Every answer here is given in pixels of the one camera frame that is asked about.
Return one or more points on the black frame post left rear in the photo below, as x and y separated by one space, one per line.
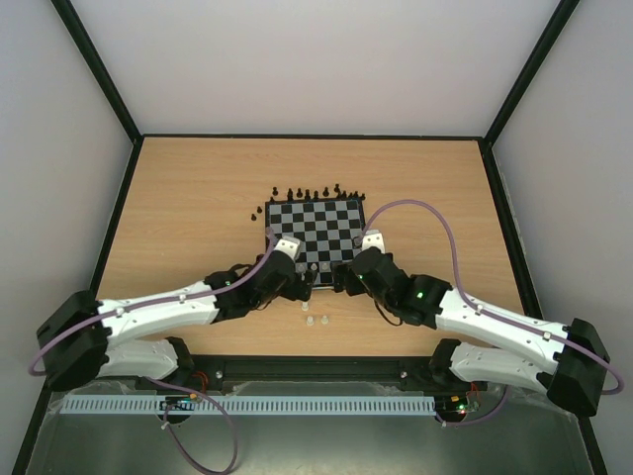
81 38

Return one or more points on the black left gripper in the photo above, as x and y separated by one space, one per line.
294 292

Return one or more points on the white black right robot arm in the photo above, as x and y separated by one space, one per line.
423 300

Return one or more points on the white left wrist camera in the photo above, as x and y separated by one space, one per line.
290 246

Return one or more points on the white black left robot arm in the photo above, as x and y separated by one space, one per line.
86 338

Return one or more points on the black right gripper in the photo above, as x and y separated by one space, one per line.
347 279

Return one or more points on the black chess piece row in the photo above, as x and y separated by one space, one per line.
336 192

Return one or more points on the black frame post right rear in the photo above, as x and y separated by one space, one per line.
547 39

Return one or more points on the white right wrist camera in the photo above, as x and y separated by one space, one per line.
371 239

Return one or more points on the black front frame rail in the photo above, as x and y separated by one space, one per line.
316 368

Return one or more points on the black white chessboard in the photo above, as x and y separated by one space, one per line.
325 228

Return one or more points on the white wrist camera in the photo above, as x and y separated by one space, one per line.
290 246
371 239

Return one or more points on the white slotted cable duct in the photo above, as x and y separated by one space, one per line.
250 405

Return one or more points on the black frame post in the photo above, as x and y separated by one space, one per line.
81 38
547 39

